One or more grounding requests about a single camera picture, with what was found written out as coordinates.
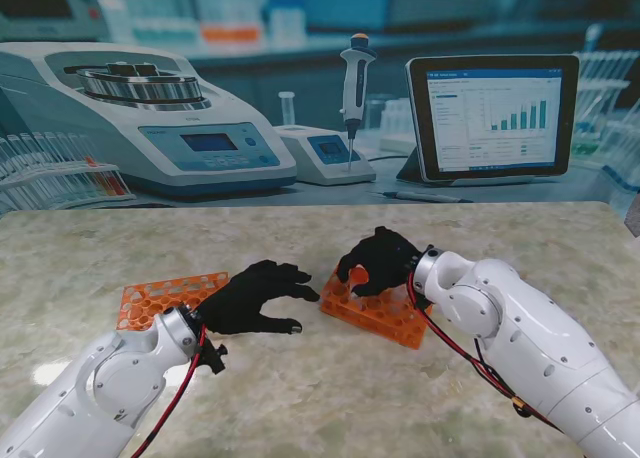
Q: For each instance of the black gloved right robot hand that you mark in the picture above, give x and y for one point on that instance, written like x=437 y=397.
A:
x=385 y=263

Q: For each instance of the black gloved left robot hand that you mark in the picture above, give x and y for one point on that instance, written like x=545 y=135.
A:
x=245 y=308

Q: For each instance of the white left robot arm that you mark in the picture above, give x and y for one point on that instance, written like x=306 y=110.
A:
x=95 y=393

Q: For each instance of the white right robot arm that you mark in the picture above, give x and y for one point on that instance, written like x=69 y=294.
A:
x=540 y=338

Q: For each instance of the orange test tube rack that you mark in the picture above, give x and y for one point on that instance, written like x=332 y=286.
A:
x=145 y=303
x=370 y=318

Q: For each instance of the printed laboratory backdrop banner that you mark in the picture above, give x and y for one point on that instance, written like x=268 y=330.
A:
x=320 y=78

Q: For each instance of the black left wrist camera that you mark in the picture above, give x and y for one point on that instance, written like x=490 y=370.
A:
x=215 y=357

